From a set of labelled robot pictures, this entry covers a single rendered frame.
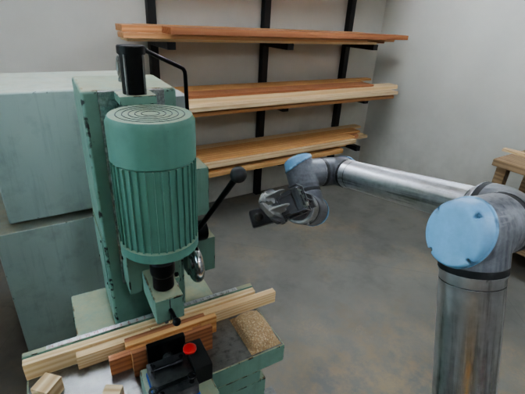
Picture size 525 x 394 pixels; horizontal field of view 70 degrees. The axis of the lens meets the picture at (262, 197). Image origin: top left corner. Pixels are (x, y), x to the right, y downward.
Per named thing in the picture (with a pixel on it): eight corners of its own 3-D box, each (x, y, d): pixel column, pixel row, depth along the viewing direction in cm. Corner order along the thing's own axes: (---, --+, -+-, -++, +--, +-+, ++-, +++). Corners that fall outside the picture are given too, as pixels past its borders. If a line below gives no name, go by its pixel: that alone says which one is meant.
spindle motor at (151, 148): (130, 275, 77) (111, 128, 64) (114, 234, 91) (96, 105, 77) (209, 255, 85) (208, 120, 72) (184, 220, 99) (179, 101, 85)
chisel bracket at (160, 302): (157, 329, 92) (155, 302, 88) (144, 295, 103) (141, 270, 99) (186, 320, 95) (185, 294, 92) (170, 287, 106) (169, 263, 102)
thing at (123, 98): (123, 128, 83) (113, 46, 76) (116, 119, 89) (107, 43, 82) (158, 125, 87) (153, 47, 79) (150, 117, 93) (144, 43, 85)
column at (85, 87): (115, 331, 114) (76, 91, 83) (104, 288, 131) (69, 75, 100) (186, 309, 124) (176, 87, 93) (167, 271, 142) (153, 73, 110)
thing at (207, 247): (187, 275, 115) (186, 242, 110) (180, 263, 121) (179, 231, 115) (216, 267, 119) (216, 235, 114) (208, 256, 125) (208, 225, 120)
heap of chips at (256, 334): (251, 355, 97) (251, 345, 95) (229, 320, 108) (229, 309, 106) (280, 343, 101) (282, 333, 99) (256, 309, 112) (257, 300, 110)
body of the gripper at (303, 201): (294, 181, 92) (309, 188, 102) (264, 195, 95) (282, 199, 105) (305, 209, 90) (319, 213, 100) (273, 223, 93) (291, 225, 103)
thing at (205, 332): (135, 377, 89) (132, 354, 86) (133, 374, 90) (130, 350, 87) (212, 348, 98) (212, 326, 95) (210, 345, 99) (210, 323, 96)
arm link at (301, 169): (307, 161, 125) (316, 196, 122) (276, 163, 119) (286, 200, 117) (322, 149, 116) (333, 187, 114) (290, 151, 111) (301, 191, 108)
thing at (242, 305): (79, 370, 90) (76, 358, 89) (78, 363, 92) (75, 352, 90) (274, 302, 116) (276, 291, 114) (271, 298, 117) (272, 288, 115)
